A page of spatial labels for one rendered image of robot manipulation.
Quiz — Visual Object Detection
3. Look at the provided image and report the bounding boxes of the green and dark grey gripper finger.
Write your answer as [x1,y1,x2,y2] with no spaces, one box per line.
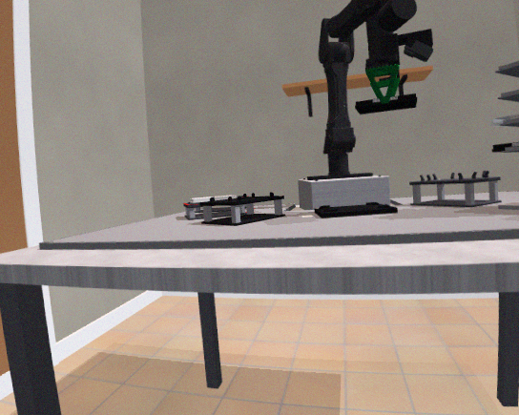
[365,64,400,104]
[370,78,400,98]

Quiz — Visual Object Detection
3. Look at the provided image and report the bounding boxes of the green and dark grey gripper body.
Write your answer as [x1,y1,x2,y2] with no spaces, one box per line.
[365,34,399,70]

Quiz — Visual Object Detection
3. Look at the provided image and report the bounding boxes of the white rectangular plate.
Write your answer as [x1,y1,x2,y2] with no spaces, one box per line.
[190,196,238,203]

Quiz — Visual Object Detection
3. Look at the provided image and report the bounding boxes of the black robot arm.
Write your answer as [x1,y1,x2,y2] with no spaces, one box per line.
[307,0,433,180]

